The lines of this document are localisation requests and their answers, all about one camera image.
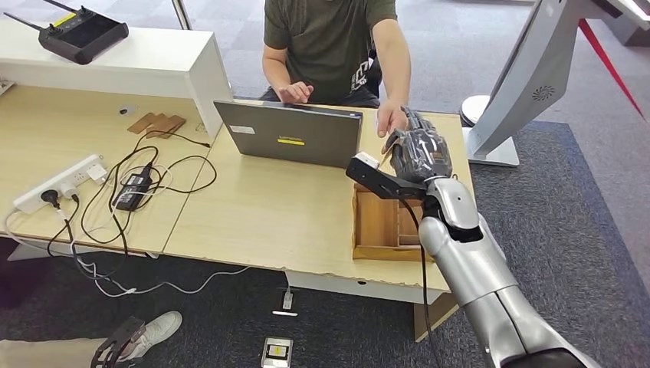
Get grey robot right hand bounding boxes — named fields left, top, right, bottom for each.
left=382, top=105, right=454, bottom=185

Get person's right hand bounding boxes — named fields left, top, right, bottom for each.
left=276, top=80, right=315, bottom=105

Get person's left hand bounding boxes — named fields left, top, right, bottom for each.
left=376, top=99, right=410, bottom=139

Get person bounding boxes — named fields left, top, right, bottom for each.
left=261, top=0, right=398, bottom=107

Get standing person's leg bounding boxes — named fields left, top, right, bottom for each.
left=0, top=337, right=110, bottom=368

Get black office chair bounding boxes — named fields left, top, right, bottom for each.
left=368, top=48, right=382, bottom=97

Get grey laptop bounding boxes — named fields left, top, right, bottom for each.
left=213, top=100, right=363, bottom=169

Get wooden organizer box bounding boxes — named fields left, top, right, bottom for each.
left=351, top=182, right=435, bottom=263

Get silver metal pole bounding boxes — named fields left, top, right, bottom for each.
left=171, top=0, right=194, bottom=31

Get brown wooden panel pieces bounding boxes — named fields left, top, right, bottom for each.
left=126, top=112, right=187, bottom=140

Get white raised counter shelf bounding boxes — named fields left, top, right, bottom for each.
left=0, top=20, right=235, bottom=139

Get black power adapter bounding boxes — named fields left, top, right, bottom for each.
left=111, top=166, right=153, bottom=213

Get white charger plug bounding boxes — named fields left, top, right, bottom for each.
left=85, top=164, right=109, bottom=186

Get black remote controller with antennas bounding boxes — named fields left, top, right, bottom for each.
left=2, top=0, right=130, bottom=65

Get metal floor socket box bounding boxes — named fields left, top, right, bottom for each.
left=261, top=337, right=294, bottom=368

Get white power strip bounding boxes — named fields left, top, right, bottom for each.
left=12, top=154, right=109, bottom=215

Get white sneaker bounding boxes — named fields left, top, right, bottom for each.
left=117, top=310, right=183, bottom=363

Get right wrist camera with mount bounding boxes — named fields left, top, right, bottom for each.
left=346, top=151, right=428, bottom=201

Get black adapter cable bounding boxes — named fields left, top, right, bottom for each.
left=79, top=130, right=218, bottom=248

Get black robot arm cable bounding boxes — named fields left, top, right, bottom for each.
left=396, top=198, right=443, bottom=368

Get white plug with cord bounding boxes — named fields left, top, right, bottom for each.
left=272, top=287, right=300, bottom=318

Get white cable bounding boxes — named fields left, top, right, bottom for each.
left=0, top=162, right=251, bottom=300

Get black plug cable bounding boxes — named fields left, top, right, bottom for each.
left=46, top=195, right=132, bottom=283

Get black left wrist bracket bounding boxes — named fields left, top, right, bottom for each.
left=90, top=316, right=146, bottom=368

